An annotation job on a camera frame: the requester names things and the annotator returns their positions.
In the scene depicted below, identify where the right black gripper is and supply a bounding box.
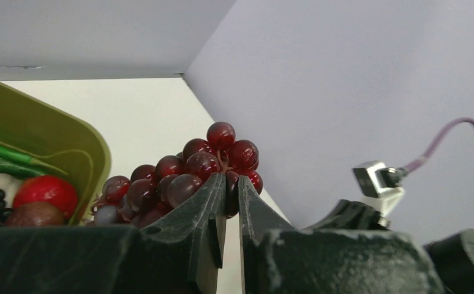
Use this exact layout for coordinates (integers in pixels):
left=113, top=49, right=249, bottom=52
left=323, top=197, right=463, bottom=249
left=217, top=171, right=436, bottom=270
left=306, top=199, right=388, bottom=230

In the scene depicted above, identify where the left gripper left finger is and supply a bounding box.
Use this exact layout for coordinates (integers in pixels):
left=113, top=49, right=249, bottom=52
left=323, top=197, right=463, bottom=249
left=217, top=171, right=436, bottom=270
left=0, top=174, right=226, bottom=293

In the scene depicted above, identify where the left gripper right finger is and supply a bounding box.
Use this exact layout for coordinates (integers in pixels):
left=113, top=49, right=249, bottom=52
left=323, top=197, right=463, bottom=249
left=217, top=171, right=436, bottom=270
left=239, top=176, right=443, bottom=293

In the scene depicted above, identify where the dark red grape bunch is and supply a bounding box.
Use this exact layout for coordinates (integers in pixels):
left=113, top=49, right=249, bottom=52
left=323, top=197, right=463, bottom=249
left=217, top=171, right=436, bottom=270
left=88, top=122, right=263, bottom=228

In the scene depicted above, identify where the olive green plastic bin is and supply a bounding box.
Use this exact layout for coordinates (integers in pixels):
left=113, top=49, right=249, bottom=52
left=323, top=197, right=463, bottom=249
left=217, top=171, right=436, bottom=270
left=0, top=82, right=111, bottom=225

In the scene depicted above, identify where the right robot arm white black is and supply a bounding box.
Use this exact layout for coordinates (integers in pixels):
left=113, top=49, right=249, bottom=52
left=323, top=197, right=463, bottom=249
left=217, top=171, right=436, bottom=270
left=307, top=199, right=474, bottom=293

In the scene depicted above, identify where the red toy tomato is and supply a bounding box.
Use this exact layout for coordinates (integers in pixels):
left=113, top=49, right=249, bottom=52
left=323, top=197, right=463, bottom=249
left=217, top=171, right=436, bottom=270
left=12, top=175, right=78, bottom=220

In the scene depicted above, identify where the small green cucumber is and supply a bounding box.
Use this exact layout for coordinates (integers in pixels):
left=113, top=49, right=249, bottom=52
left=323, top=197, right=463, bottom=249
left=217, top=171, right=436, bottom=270
left=0, top=157, right=47, bottom=179

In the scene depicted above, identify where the long green bean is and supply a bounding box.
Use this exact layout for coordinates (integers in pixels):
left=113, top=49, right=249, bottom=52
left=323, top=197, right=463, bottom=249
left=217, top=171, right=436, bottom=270
left=0, top=145, right=69, bottom=175

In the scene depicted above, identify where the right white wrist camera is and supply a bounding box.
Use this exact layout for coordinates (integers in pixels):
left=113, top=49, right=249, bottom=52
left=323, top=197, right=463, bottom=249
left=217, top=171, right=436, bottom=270
left=352, top=160, right=408, bottom=228

